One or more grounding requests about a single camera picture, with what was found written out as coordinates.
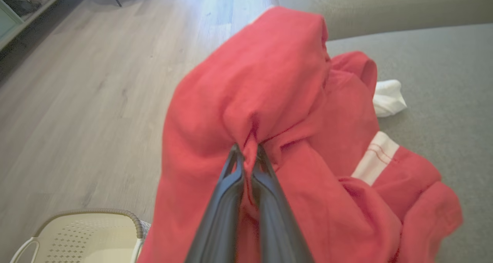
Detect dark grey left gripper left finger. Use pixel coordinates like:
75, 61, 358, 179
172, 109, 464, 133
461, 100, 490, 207
185, 143, 245, 263

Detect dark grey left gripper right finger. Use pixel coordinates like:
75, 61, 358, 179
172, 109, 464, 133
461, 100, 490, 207
251, 144, 315, 263

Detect red shorts white stripe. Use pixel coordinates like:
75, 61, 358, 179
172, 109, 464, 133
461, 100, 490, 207
137, 5, 403, 263

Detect red basketball jersey white sleeves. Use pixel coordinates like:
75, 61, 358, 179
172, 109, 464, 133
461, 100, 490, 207
327, 51, 464, 263

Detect cream perforated laundry basket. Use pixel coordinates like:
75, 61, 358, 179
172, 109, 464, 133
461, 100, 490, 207
10, 208, 151, 263

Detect grey sofa seat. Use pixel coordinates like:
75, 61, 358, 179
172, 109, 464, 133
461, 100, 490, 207
325, 23, 493, 263

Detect beige sofa seat cushion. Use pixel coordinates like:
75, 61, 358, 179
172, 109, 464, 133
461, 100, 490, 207
275, 0, 493, 41

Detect white TV cabinet with drawers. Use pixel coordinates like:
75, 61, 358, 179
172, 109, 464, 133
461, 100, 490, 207
0, 0, 74, 51

